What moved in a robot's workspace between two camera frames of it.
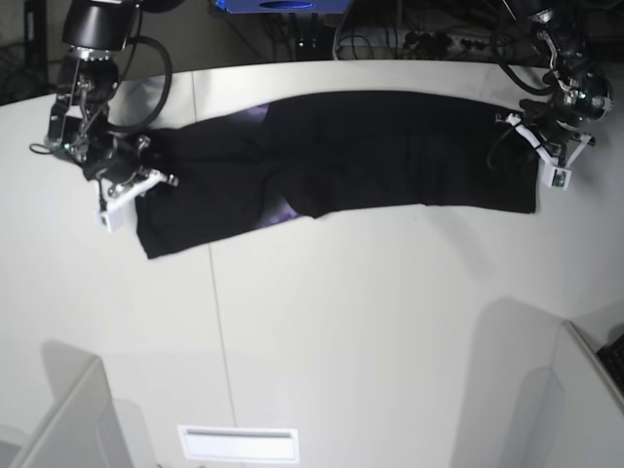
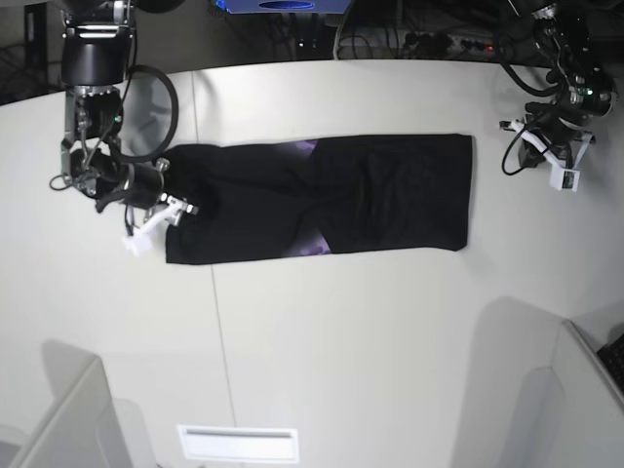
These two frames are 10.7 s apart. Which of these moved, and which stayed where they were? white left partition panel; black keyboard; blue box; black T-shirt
Moved: black T-shirt
Stayed: black keyboard; blue box; white left partition panel
